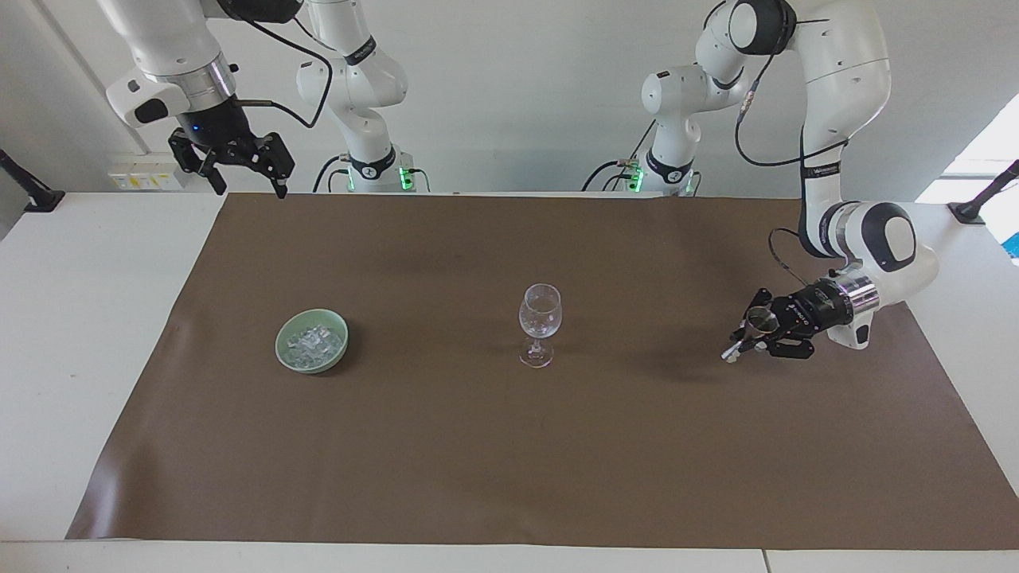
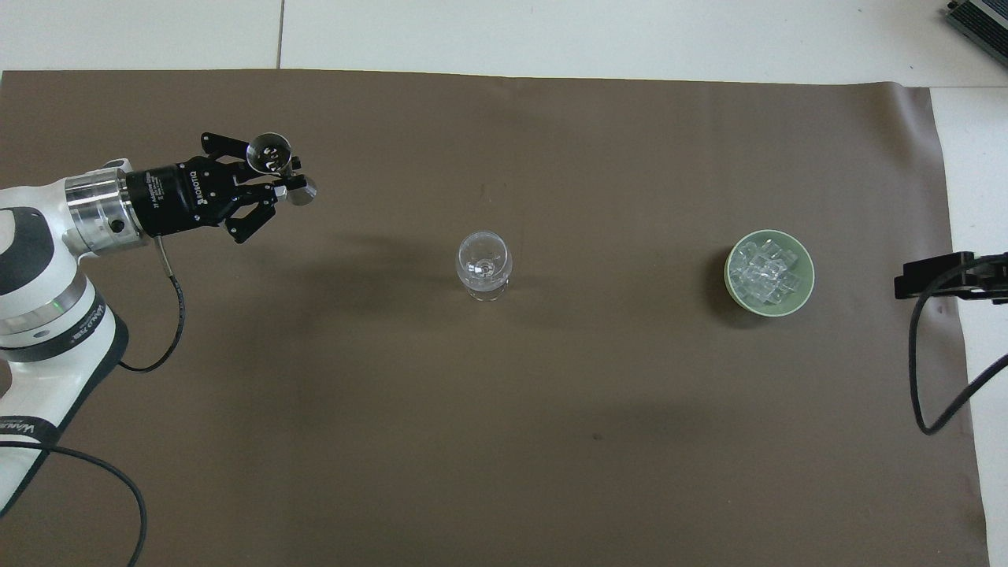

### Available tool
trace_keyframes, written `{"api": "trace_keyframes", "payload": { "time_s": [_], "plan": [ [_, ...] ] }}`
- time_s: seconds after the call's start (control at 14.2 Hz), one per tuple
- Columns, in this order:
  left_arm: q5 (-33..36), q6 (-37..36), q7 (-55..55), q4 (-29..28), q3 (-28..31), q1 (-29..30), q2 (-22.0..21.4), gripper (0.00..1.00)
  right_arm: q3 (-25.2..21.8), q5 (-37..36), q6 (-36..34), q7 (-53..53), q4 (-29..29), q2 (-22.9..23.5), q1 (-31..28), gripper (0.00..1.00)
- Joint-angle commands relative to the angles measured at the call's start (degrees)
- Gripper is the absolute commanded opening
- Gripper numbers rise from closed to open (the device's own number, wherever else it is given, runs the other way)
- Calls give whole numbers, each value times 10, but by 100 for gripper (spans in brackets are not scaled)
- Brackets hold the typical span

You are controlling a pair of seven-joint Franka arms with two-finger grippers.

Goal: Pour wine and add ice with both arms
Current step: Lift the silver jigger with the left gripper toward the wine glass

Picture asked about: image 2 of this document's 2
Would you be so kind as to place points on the green bowl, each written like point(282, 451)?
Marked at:
point(806, 277)

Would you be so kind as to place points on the small metal measuring cup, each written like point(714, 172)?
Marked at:
point(268, 153)

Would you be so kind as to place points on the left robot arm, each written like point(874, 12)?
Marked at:
point(31, 331)

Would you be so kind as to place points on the clear wine glass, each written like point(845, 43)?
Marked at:
point(483, 265)

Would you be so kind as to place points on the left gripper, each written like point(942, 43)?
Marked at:
point(169, 201)

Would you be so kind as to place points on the pile of clear ice cubes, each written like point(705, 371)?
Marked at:
point(765, 274)

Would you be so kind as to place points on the grey metal box device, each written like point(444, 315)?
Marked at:
point(980, 20)

